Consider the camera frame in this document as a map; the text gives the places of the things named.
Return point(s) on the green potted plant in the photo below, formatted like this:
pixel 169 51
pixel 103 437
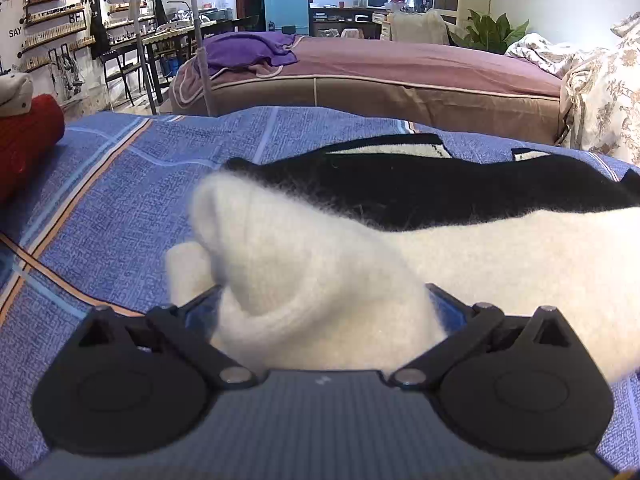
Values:
pixel 489 35

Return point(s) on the dark wooden desk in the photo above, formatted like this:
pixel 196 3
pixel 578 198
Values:
pixel 179 42

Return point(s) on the cream cushioned chair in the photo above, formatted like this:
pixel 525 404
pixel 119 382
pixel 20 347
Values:
pixel 419 28

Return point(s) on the wall shelves with bottles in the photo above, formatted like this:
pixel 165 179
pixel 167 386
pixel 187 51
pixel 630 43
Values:
pixel 48 31

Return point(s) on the floral beige duvet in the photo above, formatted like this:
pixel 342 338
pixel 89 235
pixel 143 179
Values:
pixel 599 90

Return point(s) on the white polka dot garment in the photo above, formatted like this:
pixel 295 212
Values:
pixel 16 91

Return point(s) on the purple towel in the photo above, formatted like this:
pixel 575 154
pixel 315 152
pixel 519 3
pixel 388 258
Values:
pixel 239 50

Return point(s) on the white and black fuzzy sweater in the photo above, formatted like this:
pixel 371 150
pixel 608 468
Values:
pixel 322 261

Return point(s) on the low black tv shelf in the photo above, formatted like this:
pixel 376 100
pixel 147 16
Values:
pixel 368 20

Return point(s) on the blue plaid bed sheet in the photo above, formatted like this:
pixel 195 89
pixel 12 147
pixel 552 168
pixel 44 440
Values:
pixel 96 220

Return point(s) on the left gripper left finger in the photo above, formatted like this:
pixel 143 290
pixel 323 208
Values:
pixel 188 331

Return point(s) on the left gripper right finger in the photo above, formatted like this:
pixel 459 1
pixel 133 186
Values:
pixel 466 328

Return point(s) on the red folded garment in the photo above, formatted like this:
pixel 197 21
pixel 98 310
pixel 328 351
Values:
pixel 26 141

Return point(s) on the mauve covered bed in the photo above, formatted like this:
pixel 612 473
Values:
pixel 446 87

